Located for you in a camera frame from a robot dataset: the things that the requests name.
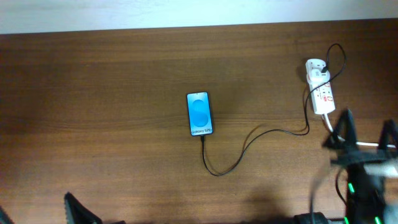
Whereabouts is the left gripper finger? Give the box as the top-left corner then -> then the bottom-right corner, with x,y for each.
0,207 -> 14,224
64,192 -> 103,224

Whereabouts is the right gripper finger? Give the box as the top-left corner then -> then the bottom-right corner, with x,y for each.
322,110 -> 358,153
377,119 -> 397,150

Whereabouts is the black USB charging cable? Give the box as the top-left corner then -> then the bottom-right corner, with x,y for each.
200,42 -> 347,177

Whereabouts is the blue Samsung Galaxy smartphone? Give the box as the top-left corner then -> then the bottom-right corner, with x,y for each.
187,91 -> 213,136

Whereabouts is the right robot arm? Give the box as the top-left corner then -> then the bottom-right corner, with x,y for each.
323,110 -> 397,223

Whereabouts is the white USB charger plug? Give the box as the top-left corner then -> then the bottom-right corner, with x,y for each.
307,68 -> 330,85

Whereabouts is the white power strip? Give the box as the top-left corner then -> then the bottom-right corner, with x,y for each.
305,58 -> 335,115

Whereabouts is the white power strip cord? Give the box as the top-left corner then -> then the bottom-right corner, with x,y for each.
322,113 -> 398,149

